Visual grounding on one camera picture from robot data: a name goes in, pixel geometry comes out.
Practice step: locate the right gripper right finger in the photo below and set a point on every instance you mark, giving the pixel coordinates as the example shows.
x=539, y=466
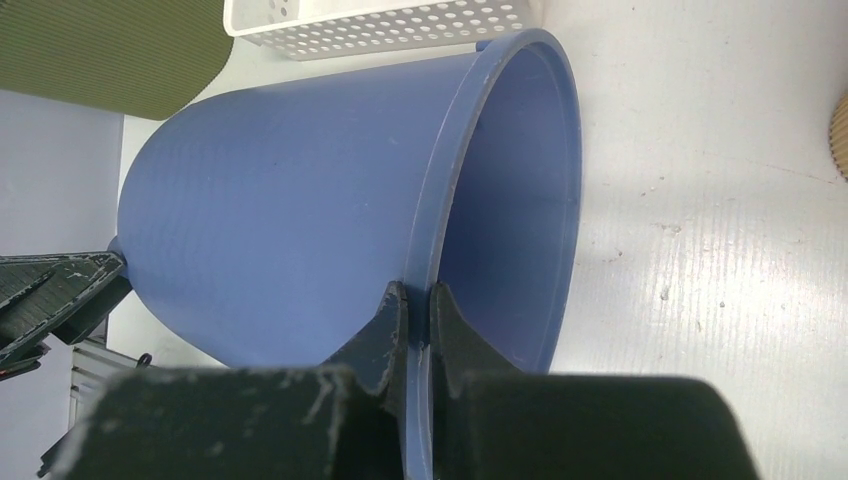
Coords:
x=494, y=421

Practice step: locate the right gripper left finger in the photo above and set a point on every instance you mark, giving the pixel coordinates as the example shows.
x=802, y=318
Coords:
x=336, y=420

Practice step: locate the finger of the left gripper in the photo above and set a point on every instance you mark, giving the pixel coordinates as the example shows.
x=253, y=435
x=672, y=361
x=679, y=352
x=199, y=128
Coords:
x=64, y=295

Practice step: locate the blue plastic bucket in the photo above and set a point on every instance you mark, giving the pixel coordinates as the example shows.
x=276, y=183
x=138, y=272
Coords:
x=263, y=225

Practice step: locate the white perforated plastic tray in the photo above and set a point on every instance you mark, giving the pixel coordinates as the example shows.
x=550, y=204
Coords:
x=305, y=30

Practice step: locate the yellow slatted waste bin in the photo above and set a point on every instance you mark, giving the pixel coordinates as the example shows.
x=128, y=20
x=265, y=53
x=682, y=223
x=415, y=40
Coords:
x=837, y=135

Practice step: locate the olive green waste bin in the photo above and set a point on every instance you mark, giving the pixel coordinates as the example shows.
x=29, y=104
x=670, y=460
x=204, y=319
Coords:
x=147, y=59

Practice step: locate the aluminium mounting rail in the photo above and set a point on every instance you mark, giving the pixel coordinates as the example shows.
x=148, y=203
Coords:
x=92, y=365

